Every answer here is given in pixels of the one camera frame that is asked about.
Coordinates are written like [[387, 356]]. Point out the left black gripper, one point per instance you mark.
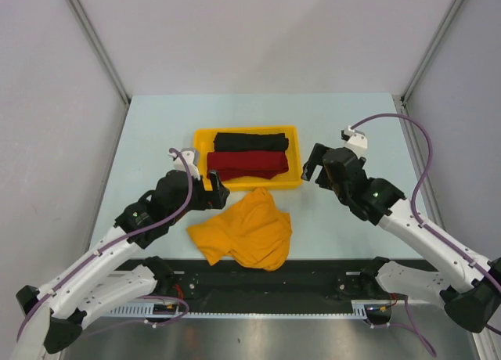
[[214, 198]]

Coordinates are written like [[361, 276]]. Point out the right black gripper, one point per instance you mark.
[[315, 158]]

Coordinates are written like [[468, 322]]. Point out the yellow plastic tray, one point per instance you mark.
[[204, 142]]

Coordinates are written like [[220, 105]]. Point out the orange t shirt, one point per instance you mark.
[[253, 232]]

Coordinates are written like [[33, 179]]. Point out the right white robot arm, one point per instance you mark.
[[464, 283]]

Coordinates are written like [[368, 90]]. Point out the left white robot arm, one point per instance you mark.
[[57, 313]]

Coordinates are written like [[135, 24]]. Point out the red rolled t shirt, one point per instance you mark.
[[252, 164]]

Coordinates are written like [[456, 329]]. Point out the black rolled t shirt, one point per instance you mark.
[[242, 142]]

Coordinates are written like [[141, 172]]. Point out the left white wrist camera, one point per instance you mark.
[[186, 160]]

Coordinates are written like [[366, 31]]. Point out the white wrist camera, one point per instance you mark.
[[355, 141], [186, 160]]

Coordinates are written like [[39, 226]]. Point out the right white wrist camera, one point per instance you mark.
[[355, 141]]

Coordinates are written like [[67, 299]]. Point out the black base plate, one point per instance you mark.
[[299, 287]]

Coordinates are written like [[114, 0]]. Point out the white slotted cable duct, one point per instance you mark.
[[156, 310]]

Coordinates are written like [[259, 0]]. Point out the left aluminium frame post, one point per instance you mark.
[[95, 42]]

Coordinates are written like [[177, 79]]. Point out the aluminium frame post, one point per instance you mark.
[[436, 41], [95, 42]]

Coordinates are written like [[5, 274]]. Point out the right aluminium frame post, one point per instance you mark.
[[436, 41]]

